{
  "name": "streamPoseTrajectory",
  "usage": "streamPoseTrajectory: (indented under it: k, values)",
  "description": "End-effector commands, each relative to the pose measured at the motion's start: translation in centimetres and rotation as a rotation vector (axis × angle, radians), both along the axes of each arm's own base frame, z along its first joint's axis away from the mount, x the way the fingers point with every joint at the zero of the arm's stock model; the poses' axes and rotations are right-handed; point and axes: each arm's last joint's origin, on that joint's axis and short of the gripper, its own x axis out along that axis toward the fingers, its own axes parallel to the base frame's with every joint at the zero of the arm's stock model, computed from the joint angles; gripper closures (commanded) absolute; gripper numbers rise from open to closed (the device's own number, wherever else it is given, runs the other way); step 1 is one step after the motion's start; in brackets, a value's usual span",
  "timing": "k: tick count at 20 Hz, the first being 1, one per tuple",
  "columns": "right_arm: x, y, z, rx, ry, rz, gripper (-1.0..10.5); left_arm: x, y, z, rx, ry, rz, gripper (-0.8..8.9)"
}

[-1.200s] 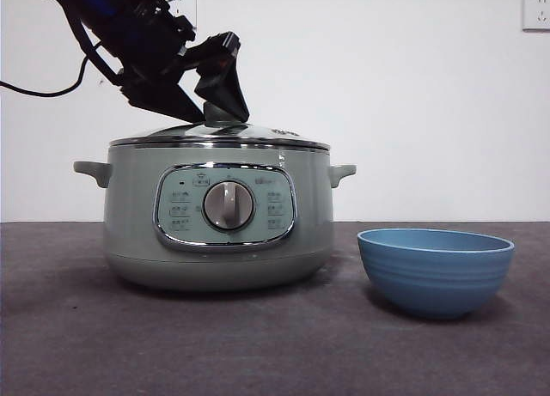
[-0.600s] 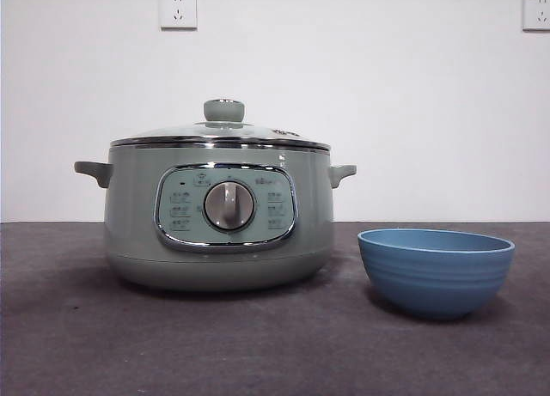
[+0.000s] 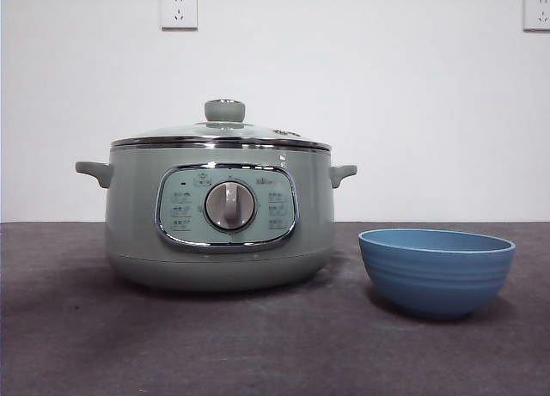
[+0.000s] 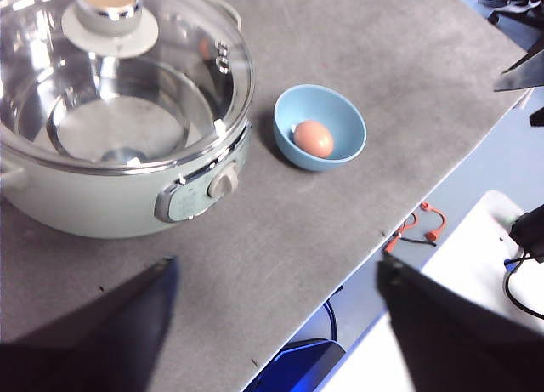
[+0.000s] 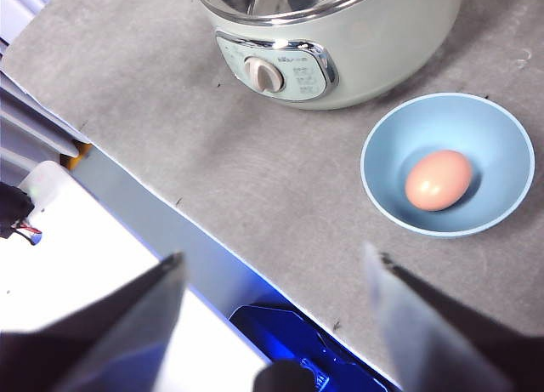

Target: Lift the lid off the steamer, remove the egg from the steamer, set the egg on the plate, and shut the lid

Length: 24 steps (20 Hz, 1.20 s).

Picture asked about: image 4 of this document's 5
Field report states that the black plug device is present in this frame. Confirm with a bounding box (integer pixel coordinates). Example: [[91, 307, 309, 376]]
[[508, 208, 544, 264]]

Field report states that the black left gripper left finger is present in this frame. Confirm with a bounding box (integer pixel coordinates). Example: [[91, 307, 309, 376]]
[[0, 255, 180, 392]]

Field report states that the white platform block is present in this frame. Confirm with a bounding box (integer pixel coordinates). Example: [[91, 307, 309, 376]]
[[320, 190, 544, 392]]

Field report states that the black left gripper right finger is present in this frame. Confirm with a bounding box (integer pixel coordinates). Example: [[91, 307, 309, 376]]
[[377, 257, 544, 392]]

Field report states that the blue box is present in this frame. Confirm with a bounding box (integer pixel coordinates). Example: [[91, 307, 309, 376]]
[[245, 338, 346, 392]]

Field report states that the glass lid with green knob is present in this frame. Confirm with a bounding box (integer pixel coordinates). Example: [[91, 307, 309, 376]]
[[0, 0, 256, 176]]

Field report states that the pale green electric steamer pot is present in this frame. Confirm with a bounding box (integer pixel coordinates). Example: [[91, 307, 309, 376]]
[[0, 0, 255, 240]]

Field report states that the black looped cable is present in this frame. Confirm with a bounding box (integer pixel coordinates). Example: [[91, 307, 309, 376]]
[[503, 255, 544, 319]]

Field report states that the black swivel chair base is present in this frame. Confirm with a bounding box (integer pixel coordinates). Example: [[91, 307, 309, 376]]
[[478, 0, 544, 24]]

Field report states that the brown egg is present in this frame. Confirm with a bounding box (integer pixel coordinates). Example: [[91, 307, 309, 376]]
[[292, 119, 335, 159]]

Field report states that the orange red connector cable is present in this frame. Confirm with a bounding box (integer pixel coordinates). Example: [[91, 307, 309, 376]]
[[383, 202, 447, 257]]

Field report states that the blue cable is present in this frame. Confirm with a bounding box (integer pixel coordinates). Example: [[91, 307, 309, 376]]
[[322, 298, 340, 343]]

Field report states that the blue ribbed bowl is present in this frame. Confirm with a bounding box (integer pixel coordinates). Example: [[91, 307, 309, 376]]
[[273, 83, 368, 173]]

